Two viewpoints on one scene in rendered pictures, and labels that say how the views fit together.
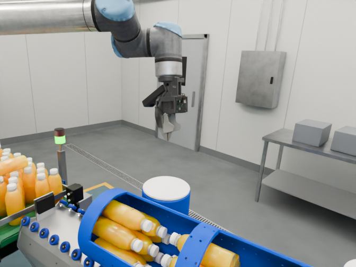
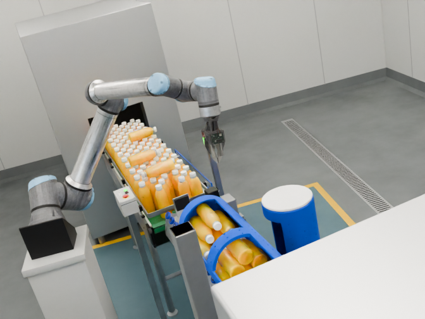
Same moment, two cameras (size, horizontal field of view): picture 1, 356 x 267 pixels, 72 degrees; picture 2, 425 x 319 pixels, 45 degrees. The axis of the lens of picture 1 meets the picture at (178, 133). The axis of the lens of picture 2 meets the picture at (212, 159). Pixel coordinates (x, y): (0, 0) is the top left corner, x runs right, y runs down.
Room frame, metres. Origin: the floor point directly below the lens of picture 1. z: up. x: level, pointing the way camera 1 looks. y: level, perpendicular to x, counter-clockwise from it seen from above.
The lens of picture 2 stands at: (-0.75, -1.40, 2.40)
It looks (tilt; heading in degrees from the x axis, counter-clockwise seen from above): 23 degrees down; 43
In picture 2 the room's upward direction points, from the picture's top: 13 degrees counter-clockwise
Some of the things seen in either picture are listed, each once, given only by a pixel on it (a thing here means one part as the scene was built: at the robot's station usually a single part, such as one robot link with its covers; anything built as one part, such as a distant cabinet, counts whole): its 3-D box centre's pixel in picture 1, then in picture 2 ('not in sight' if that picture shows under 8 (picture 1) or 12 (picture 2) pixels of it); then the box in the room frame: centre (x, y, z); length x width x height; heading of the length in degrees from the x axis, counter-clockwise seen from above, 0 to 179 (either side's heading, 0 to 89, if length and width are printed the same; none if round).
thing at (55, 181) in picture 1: (55, 187); (196, 189); (1.27, 0.70, 1.00); 0.07 x 0.07 x 0.19
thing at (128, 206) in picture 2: not in sight; (126, 200); (0.95, 0.98, 1.05); 0.20 x 0.10 x 0.10; 60
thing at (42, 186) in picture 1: (43, 193); (185, 193); (1.21, 0.73, 1.00); 0.07 x 0.07 x 0.19
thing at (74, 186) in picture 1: (74, 194); (212, 197); (1.29, 0.60, 0.95); 0.10 x 0.07 x 0.10; 150
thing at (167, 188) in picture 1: (166, 187); (286, 197); (1.29, 0.05, 1.03); 0.28 x 0.28 x 0.01
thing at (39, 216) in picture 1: (45, 206); (183, 206); (1.09, 0.66, 0.99); 0.10 x 0.02 x 0.12; 150
